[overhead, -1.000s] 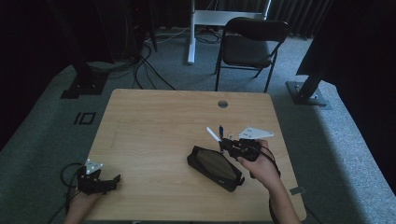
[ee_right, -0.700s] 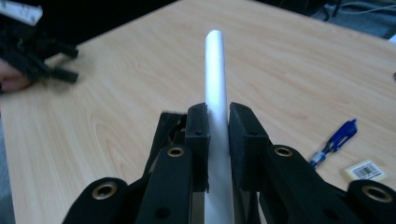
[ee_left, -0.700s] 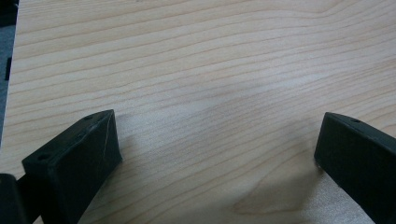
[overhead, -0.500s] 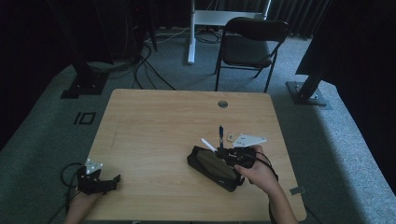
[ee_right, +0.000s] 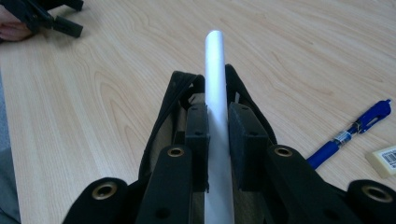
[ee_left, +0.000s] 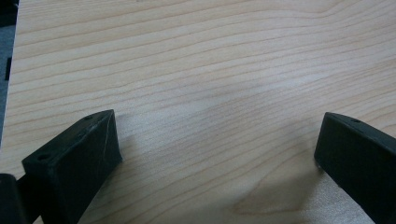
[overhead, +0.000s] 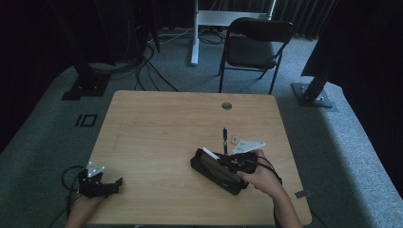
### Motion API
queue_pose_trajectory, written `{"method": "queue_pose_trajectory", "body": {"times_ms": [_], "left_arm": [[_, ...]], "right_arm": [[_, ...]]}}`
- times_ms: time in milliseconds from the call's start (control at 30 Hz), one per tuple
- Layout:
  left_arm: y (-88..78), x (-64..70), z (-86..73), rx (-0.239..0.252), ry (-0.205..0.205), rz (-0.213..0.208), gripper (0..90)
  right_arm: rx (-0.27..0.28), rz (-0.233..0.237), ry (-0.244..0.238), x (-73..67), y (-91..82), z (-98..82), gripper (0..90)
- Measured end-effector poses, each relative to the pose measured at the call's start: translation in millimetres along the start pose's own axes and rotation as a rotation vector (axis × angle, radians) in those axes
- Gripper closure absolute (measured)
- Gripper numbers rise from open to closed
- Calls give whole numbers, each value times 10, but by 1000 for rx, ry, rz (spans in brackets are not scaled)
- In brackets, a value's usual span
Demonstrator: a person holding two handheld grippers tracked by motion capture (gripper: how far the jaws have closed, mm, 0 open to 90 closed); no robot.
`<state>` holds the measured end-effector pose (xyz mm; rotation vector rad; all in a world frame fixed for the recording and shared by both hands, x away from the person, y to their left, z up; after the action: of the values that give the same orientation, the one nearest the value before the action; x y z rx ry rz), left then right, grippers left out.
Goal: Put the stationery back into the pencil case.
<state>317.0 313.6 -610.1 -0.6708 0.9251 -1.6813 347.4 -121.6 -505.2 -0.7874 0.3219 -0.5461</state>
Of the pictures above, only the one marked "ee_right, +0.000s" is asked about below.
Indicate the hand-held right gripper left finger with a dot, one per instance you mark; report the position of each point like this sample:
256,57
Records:
197,149

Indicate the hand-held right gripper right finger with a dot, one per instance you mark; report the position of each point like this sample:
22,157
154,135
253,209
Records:
249,155

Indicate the black pencil case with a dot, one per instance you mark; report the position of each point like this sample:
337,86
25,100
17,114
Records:
182,82

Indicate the white cylindrical stick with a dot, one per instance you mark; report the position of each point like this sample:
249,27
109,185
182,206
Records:
215,81

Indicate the blue pen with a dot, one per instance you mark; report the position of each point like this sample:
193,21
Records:
370,119

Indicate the pale yellow eraser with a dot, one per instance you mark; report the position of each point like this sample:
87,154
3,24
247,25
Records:
384,160

